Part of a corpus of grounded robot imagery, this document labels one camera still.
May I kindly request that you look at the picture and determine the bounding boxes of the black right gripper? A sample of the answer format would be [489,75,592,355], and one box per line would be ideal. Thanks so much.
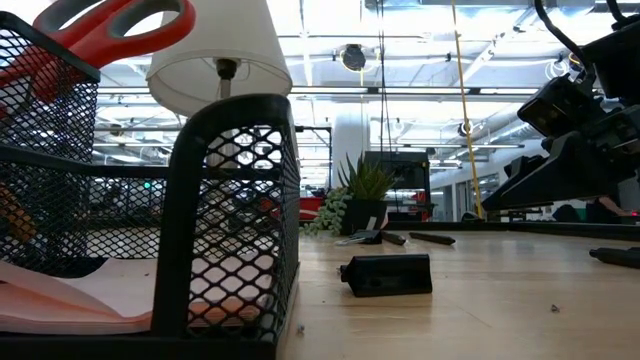
[482,20,640,211]

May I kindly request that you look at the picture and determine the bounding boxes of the yellow hanging cable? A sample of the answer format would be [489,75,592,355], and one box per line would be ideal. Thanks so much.
[450,0,485,220]

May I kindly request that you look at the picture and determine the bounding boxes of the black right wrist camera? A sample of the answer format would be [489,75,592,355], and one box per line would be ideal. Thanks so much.
[516,73,607,140]

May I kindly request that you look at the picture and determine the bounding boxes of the yellow pencil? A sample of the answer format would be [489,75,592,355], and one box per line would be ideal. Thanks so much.
[0,182,39,244]

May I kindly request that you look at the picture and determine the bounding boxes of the black equipment cabinet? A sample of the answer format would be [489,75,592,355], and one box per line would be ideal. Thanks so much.
[363,150,432,223]

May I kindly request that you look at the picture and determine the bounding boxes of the black binder clip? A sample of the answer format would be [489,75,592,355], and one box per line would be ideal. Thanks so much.
[333,228,385,247]

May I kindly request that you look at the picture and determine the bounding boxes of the person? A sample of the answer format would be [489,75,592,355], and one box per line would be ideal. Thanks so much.
[588,195,634,224]

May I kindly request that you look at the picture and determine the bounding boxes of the black pen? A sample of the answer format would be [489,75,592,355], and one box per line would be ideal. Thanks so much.
[588,246,640,270]
[379,230,408,247]
[408,231,457,247]

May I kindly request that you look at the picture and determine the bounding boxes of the black bag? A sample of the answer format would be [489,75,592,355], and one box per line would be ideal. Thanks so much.
[551,203,584,224]

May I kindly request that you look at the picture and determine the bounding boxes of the black mesh desk organizer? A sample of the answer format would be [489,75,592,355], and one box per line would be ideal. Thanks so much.
[0,9,302,360]

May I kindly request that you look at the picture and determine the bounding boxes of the black hanging cable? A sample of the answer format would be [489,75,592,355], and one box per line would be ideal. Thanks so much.
[375,0,389,154]

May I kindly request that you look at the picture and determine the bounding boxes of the small potted succulent plant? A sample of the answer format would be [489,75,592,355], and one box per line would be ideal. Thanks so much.
[301,152,401,238]

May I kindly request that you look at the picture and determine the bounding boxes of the pink sticky note pad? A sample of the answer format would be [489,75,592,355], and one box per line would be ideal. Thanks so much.
[0,257,275,336]

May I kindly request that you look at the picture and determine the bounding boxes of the red storage bin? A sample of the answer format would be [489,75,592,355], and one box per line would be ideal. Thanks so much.
[295,196,325,222]

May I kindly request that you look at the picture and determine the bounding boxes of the white lamp shade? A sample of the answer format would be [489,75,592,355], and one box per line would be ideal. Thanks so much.
[145,0,294,171]

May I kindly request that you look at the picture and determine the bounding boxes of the red handled scissors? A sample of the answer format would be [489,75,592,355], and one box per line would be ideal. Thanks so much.
[0,0,198,119]

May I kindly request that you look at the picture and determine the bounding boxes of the small black rectangular device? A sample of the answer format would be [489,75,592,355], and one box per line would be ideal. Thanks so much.
[340,253,434,299]

